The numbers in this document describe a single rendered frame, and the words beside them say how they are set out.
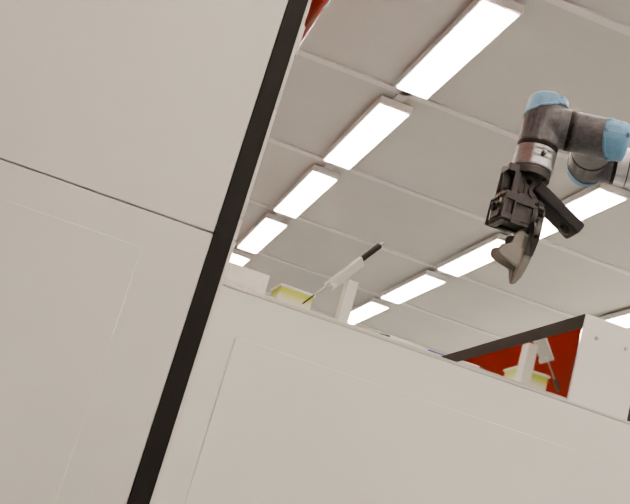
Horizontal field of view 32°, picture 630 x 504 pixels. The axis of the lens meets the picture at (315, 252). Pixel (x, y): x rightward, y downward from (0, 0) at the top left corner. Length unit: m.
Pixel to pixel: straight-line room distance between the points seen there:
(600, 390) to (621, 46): 3.07
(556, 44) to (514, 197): 2.65
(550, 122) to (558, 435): 0.75
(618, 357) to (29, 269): 0.85
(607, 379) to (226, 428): 0.55
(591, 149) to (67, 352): 1.22
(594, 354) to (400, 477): 0.36
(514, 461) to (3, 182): 0.72
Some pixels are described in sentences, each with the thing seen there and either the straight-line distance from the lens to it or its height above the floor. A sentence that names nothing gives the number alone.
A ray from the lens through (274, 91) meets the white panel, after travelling 1.22.
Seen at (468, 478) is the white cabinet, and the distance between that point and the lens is 1.42.
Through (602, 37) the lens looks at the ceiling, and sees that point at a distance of 4.51.
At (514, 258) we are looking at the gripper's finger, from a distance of 1.99.
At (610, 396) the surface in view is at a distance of 1.59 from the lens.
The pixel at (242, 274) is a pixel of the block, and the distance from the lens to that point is 1.62.
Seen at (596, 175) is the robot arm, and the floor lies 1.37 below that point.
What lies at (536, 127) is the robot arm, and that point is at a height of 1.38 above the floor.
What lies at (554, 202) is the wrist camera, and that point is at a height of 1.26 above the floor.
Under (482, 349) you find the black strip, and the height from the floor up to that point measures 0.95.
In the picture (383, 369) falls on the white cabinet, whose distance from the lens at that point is 1.40.
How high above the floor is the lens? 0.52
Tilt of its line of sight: 16 degrees up
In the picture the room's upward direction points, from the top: 16 degrees clockwise
